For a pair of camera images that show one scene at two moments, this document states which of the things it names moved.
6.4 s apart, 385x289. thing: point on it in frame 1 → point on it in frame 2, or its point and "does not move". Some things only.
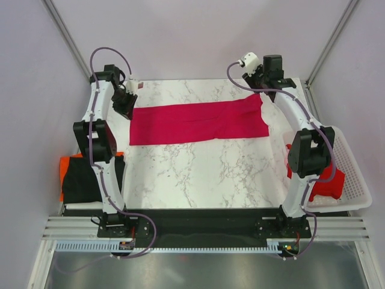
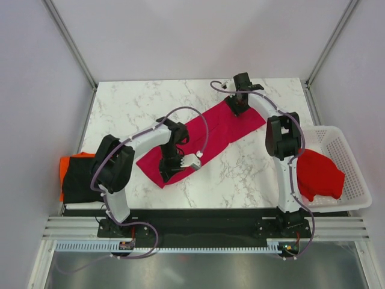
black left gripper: x=127 y=111 → x=166 y=171
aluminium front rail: x=323 y=229 does not move
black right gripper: x=249 y=79 → x=236 y=111
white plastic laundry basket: x=356 y=192 does not move
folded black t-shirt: x=80 y=183 does not move
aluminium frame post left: x=67 y=36 does not move
